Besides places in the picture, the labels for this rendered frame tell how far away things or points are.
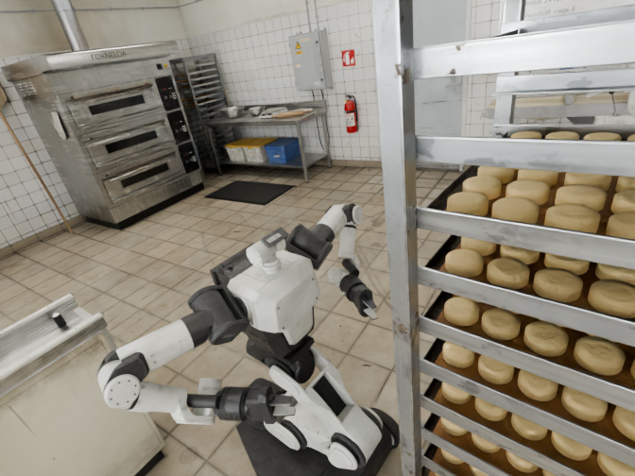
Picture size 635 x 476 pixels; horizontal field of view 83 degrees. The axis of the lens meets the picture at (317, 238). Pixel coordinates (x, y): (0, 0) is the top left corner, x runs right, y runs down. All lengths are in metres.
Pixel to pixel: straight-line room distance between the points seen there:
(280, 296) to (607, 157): 0.88
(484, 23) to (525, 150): 4.33
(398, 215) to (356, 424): 1.06
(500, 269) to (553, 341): 0.12
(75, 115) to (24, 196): 1.44
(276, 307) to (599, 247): 0.83
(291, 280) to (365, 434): 0.62
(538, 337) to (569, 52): 0.35
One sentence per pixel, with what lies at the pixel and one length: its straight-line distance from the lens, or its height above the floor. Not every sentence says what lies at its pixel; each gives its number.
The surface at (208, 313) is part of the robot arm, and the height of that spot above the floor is 1.11.
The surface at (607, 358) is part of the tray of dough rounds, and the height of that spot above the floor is 1.33.
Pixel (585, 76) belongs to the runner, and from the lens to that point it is 0.82.
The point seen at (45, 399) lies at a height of 0.73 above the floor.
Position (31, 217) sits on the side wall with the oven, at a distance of 5.88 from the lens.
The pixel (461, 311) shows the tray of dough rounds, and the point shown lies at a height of 1.33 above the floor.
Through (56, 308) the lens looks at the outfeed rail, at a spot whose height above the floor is 0.88.
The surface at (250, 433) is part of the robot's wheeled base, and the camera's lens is 1.94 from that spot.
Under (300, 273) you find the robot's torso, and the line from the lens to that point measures 1.15.
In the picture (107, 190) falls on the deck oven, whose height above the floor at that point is 0.55.
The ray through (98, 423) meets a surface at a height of 0.48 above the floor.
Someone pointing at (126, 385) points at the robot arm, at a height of 1.08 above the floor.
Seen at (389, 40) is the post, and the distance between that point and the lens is 0.41.
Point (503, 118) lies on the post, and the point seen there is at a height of 1.53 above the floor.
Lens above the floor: 1.72
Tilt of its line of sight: 28 degrees down
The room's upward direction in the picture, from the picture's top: 10 degrees counter-clockwise
